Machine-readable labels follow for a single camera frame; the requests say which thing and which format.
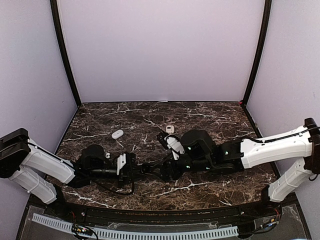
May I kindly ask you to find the white oval charging case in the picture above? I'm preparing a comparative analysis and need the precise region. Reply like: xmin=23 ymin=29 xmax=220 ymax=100
xmin=111 ymin=129 xmax=124 ymax=140

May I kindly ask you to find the black front table rail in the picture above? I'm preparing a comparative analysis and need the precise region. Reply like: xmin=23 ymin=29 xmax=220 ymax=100
xmin=66 ymin=202 xmax=263 ymax=224

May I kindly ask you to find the black frame post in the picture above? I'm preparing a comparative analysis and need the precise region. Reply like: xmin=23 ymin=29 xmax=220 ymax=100
xmin=49 ymin=0 xmax=82 ymax=108
xmin=241 ymin=0 xmax=272 ymax=108

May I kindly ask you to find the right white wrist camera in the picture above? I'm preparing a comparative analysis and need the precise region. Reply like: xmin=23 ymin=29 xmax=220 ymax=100
xmin=156 ymin=131 xmax=185 ymax=161

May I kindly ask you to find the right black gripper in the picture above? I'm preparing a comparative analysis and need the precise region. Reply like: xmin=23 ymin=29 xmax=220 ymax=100
xmin=150 ymin=152 xmax=214 ymax=183

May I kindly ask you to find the white slotted cable duct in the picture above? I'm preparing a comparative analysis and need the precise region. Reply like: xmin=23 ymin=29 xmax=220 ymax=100
xmin=31 ymin=213 xmax=239 ymax=240

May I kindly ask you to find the black round charging case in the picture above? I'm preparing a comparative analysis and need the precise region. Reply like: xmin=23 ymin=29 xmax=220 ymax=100
xmin=140 ymin=163 xmax=155 ymax=175

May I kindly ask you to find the right black frame post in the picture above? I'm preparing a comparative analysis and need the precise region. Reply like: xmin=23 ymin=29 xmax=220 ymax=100
xmin=241 ymin=0 xmax=272 ymax=108

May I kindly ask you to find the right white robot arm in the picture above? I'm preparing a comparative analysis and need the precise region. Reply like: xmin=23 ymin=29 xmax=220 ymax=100
xmin=148 ymin=118 xmax=320 ymax=217

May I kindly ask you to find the left black frame post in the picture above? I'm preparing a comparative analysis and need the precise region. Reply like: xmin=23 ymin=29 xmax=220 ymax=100
xmin=49 ymin=0 xmax=82 ymax=108

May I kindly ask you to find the beige gold-rimmed charging case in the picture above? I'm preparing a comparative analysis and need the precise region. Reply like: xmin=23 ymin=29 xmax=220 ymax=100
xmin=165 ymin=125 xmax=175 ymax=134

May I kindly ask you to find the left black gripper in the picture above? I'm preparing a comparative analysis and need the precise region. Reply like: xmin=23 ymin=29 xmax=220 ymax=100
xmin=88 ymin=163 xmax=147 ymax=189

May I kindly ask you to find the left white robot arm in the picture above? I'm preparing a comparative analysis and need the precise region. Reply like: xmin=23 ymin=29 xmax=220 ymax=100
xmin=0 ymin=128 xmax=143 ymax=218

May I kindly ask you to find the white bud earbud left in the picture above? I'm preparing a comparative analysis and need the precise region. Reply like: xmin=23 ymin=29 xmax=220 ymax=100
xmin=105 ymin=152 xmax=111 ymax=159

